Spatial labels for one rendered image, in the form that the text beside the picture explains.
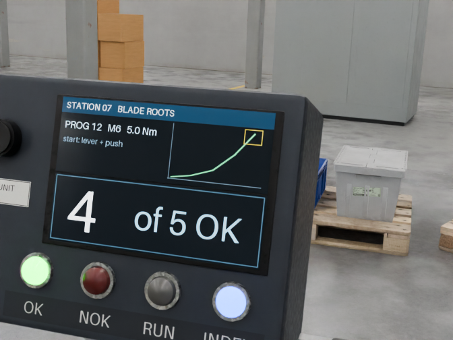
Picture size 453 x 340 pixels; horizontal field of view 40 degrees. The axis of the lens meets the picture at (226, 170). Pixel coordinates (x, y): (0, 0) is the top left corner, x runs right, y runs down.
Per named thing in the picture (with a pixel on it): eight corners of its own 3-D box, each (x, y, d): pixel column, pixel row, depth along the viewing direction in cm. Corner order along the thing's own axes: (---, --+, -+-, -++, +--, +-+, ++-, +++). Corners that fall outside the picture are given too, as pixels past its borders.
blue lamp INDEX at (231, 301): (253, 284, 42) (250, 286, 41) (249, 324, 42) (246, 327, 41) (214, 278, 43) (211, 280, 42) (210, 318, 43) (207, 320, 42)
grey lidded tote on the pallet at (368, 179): (402, 198, 415) (408, 150, 407) (400, 226, 359) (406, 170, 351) (340, 190, 426) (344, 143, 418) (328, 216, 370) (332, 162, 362)
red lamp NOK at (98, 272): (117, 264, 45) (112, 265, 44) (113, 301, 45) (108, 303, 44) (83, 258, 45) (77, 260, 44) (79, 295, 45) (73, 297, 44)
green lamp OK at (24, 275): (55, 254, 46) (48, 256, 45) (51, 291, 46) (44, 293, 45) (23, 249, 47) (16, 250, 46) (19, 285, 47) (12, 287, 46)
